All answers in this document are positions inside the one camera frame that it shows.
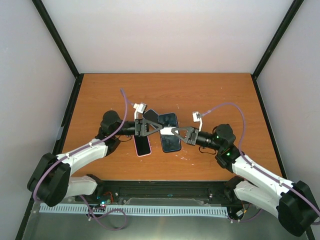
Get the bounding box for right black frame post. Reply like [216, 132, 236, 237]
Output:
[251, 0, 305, 80]

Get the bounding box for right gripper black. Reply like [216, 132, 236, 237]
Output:
[170, 126, 222, 151]

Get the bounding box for left black frame post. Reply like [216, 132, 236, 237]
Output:
[32, 0, 82, 82]

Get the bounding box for black phone case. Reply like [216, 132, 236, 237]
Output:
[157, 112, 183, 153]

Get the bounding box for light blue phone case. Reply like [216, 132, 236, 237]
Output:
[142, 109, 159, 123]

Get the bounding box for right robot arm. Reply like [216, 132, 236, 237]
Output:
[171, 124, 320, 237]

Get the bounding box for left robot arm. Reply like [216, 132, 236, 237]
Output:
[27, 110, 163, 207]

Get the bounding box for light blue cable duct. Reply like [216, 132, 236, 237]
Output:
[38, 203, 228, 218]

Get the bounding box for pink translucent phone case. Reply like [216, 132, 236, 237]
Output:
[132, 134, 153, 158]

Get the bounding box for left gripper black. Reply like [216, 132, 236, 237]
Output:
[113, 118, 163, 137]

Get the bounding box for black front rail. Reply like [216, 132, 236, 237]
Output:
[84, 180, 248, 207]

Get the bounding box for black frame post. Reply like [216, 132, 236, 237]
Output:
[32, 0, 82, 82]
[251, 0, 305, 80]

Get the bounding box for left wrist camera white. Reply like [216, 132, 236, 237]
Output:
[133, 102, 147, 120]

